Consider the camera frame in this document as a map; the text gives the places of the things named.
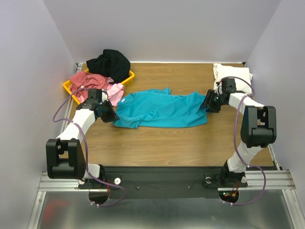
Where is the dusty rose t-shirt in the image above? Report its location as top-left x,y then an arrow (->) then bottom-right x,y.
69,71 -> 114,97

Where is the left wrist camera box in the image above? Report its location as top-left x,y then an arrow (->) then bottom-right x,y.
83,89 -> 103,105

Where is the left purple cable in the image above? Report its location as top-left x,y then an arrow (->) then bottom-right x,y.
52,87 -> 127,208

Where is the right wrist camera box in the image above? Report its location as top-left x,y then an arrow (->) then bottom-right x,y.
217,77 -> 237,94

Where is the teal t-shirt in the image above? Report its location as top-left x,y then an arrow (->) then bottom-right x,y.
113,87 -> 207,129

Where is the folded white t-shirt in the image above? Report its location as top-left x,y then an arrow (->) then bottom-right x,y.
213,63 -> 253,94

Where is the left silver knob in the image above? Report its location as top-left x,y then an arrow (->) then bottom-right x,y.
114,177 -> 121,185

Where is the silver knob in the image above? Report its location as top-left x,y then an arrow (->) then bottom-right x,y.
114,177 -> 121,185
205,177 -> 212,184

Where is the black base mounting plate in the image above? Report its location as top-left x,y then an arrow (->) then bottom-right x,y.
76,166 -> 248,200

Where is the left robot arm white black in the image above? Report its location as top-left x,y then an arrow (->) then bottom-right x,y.
46,89 -> 119,188

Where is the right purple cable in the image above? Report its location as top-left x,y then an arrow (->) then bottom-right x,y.
218,76 -> 266,206

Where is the right silver knob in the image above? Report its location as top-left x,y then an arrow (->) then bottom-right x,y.
205,177 -> 212,184

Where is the black t-shirt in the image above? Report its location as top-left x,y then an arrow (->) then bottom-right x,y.
86,49 -> 131,83

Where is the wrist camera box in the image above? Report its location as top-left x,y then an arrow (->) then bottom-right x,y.
83,89 -> 103,105
217,77 -> 237,94

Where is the purple cable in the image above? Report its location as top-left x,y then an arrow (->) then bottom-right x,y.
218,76 -> 266,206
52,87 -> 127,208

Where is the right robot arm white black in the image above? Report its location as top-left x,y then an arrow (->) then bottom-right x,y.
201,89 -> 276,187

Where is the yellow plastic bin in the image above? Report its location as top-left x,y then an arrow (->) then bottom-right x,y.
63,69 -> 135,94

